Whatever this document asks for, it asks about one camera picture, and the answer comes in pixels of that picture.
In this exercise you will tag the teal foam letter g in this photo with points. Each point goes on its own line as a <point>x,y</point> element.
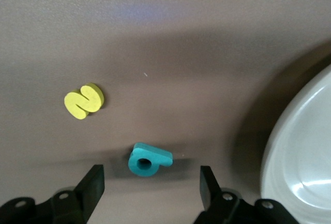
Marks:
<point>134,162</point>

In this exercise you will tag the beige brown plate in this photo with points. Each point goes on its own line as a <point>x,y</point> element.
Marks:
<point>305,156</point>

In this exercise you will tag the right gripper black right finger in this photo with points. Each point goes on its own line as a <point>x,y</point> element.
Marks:
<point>209,193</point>

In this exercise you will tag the yellow foam letter s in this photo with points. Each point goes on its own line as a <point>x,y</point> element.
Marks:
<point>84,101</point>

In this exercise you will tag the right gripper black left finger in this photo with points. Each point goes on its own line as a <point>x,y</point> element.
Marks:
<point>90,190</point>

